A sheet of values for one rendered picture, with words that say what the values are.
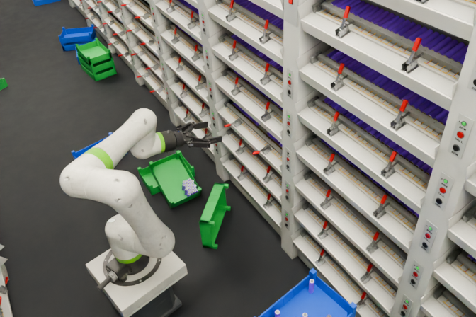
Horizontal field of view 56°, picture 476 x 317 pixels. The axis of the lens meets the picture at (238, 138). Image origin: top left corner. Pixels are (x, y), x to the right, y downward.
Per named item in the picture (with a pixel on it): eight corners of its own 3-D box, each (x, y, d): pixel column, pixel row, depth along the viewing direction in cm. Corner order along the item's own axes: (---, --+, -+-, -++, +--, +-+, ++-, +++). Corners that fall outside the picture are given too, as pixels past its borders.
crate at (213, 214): (202, 247, 243) (217, 249, 241) (198, 221, 230) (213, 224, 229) (217, 206, 266) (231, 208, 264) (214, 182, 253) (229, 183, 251)
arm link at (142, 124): (87, 168, 168) (113, 178, 165) (86, 143, 161) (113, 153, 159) (138, 122, 197) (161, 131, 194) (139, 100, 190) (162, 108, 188)
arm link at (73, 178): (88, 209, 150) (80, 178, 143) (57, 201, 154) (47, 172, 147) (118, 177, 164) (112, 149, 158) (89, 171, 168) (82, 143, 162)
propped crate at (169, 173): (200, 194, 274) (202, 189, 267) (170, 209, 266) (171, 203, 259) (178, 156, 286) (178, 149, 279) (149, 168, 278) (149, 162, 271)
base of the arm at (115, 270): (110, 301, 182) (106, 291, 178) (87, 282, 189) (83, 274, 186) (156, 257, 197) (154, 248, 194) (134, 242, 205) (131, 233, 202)
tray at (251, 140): (284, 178, 210) (279, 165, 203) (219, 116, 251) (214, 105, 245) (317, 153, 214) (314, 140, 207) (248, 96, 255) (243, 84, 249)
